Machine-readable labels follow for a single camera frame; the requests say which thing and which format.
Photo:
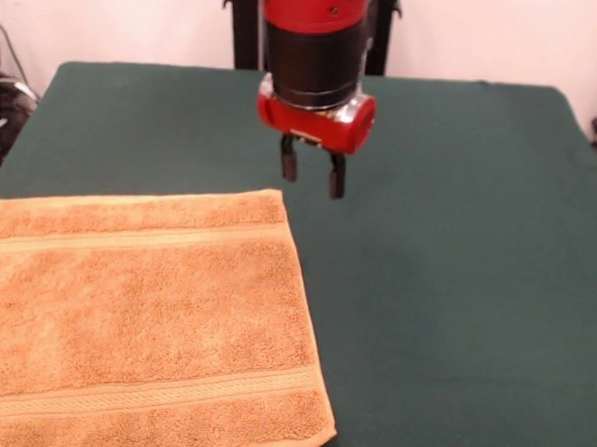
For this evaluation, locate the dark green table cloth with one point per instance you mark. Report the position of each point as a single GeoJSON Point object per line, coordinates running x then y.
{"type": "Point", "coordinates": [453, 241]}

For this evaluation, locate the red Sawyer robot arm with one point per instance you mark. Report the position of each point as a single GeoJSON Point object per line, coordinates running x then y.
{"type": "Point", "coordinates": [313, 44]}

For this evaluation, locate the black equipment bag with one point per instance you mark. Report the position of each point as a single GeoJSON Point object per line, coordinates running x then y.
{"type": "Point", "coordinates": [3, 128]}

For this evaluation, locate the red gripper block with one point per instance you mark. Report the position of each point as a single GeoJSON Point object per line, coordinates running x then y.
{"type": "Point", "coordinates": [333, 127]}

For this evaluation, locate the tan terry towel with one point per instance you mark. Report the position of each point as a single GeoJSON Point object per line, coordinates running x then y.
{"type": "Point", "coordinates": [148, 326]}

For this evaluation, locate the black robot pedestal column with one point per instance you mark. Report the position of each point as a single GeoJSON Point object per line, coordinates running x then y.
{"type": "Point", "coordinates": [244, 25]}

